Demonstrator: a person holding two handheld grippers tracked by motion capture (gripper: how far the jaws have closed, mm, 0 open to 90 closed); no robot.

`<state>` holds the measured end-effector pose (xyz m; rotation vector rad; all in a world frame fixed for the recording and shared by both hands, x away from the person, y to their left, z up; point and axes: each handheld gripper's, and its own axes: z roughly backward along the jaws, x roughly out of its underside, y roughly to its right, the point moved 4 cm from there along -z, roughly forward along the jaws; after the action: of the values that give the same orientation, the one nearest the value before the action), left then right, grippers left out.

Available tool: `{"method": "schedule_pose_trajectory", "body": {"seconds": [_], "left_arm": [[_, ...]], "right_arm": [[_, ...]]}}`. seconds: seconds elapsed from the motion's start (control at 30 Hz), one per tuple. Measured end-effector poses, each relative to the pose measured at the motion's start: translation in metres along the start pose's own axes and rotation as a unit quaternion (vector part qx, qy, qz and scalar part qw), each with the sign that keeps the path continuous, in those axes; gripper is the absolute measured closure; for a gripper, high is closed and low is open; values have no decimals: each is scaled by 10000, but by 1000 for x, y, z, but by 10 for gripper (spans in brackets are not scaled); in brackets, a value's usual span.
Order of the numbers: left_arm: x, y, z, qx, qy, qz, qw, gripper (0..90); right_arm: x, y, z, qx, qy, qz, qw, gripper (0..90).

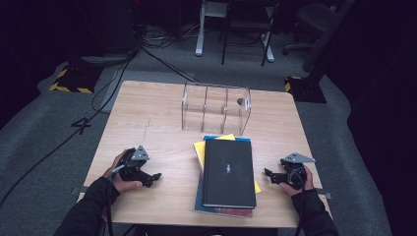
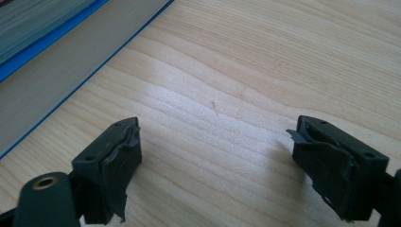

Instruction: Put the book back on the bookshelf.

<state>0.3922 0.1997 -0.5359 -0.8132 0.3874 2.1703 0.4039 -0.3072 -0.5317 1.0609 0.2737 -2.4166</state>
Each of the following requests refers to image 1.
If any yellow black striped floor plate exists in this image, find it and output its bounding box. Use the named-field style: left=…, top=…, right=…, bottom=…
left=284, top=76, right=328, bottom=104
left=48, top=63, right=104, bottom=94

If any black floor cable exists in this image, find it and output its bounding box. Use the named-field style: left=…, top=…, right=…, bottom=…
left=0, top=52, right=137, bottom=208
left=141, top=46, right=200, bottom=84
left=90, top=58, right=134, bottom=114

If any clear acrylic book rack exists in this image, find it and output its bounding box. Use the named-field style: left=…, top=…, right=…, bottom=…
left=181, top=82, right=253, bottom=137

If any white desk leg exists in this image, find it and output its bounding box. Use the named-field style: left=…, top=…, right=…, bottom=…
left=195, top=0, right=210, bottom=57
left=261, top=30, right=275, bottom=63

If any black equipment stand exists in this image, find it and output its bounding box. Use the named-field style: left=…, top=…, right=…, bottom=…
left=67, top=0, right=147, bottom=68

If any dark office chair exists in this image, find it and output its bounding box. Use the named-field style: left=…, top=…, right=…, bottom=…
left=282, top=1, right=332, bottom=57

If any person's right hand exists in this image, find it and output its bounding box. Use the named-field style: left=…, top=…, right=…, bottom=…
left=278, top=165, right=316, bottom=197

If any yellow book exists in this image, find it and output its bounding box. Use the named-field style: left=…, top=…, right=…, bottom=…
left=192, top=133, right=263, bottom=195

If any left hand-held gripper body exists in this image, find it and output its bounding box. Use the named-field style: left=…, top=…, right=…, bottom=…
left=118, top=145, right=151, bottom=184

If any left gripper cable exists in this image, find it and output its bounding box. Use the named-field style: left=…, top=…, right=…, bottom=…
left=104, top=164, right=126, bottom=236

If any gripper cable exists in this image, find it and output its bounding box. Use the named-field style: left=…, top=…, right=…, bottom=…
left=104, top=164, right=126, bottom=236
left=287, top=168, right=307, bottom=236

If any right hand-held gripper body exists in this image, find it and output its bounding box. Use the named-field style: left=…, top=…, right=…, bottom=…
left=280, top=152, right=317, bottom=191

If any tangle of floor cables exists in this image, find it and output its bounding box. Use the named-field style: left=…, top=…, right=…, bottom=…
left=142, top=22, right=200, bottom=50

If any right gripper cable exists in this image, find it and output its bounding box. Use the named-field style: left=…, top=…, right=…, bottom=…
left=287, top=168, right=307, bottom=236

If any blue book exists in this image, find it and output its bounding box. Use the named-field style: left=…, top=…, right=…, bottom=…
left=194, top=135, right=253, bottom=215

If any person's left hand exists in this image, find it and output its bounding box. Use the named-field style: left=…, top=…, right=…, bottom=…
left=102, top=148, right=145, bottom=195

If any black chair frame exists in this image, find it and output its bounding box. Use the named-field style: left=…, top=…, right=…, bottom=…
left=220, top=0, right=279, bottom=67

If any black slanted pole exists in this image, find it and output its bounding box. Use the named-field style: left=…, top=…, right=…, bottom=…
left=301, top=0, right=357, bottom=74

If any black hardcover book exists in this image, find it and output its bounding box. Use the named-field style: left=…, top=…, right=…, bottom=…
left=202, top=139, right=258, bottom=209

